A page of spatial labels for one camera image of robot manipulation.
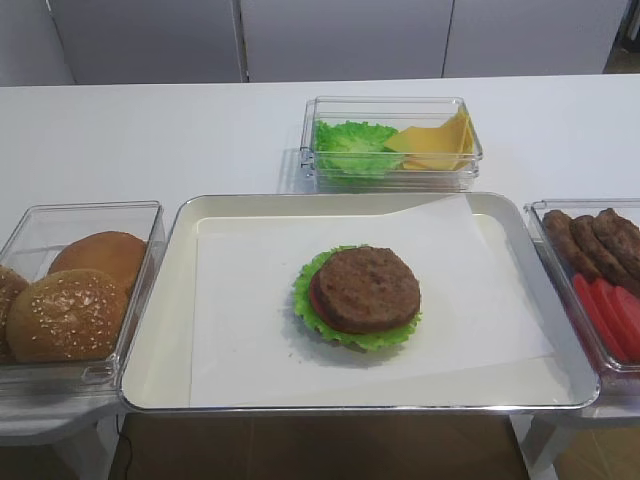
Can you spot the sesame top bun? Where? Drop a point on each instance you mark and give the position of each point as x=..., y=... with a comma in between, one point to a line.
x=72, y=315

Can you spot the sesame bun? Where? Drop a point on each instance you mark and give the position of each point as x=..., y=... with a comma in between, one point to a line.
x=72, y=315
x=11, y=285

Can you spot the clear bin lettuce and cheese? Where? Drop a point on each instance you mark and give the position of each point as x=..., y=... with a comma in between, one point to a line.
x=399, y=113

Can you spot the front yellow cheese slice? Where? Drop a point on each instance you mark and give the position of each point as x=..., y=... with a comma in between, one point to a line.
x=432, y=149

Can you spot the yellow cheese slice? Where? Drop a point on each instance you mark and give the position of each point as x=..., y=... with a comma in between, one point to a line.
x=432, y=149
x=457, y=125

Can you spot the back yellow cheese slice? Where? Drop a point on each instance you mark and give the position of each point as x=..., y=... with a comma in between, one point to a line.
x=457, y=125

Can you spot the red tomato slice on stack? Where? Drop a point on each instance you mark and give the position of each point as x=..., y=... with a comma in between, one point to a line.
x=323, y=309

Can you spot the brown burger patty on stack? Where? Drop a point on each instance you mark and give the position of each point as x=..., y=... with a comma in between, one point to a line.
x=371, y=289

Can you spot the green lettuce leaf on stack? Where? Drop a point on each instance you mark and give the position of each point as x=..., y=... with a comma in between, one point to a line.
x=304, y=310

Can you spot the green lettuce pile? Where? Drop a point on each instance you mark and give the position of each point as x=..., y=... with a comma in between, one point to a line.
x=354, y=149

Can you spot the white metal tray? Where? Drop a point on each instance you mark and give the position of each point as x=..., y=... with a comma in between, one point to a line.
x=159, y=370

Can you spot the white parchment paper sheet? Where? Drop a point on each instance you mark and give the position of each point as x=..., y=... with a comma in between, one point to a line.
x=479, y=342

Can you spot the plain brown bun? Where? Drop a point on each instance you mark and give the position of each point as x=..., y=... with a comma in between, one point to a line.
x=118, y=254

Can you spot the left brown patty in bin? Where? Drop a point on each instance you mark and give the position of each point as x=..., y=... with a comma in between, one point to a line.
x=557, y=226

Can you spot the brown patty in bin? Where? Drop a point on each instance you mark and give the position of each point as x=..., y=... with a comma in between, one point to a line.
x=557, y=226
x=607, y=264
x=620, y=236

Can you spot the clear bin with buns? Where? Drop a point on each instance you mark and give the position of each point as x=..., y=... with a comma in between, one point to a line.
x=41, y=234

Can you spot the clear bin patties and tomatoes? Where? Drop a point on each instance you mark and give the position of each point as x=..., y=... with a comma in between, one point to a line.
x=619, y=379

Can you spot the left red tomato slice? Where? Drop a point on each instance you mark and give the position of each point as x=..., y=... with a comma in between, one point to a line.
x=583, y=291

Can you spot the middle red tomato slice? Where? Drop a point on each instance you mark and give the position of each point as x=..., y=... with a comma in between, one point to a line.
x=602, y=292

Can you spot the middle brown patty in bin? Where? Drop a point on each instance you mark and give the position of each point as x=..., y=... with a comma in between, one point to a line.
x=607, y=264

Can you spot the right brown patty in bin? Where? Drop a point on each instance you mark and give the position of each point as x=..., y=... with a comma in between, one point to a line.
x=620, y=236

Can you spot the sesame bun at edge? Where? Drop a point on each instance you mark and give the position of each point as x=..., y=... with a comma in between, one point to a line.
x=11, y=285

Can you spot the right red tomato slice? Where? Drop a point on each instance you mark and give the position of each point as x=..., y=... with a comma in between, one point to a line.
x=626, y=306

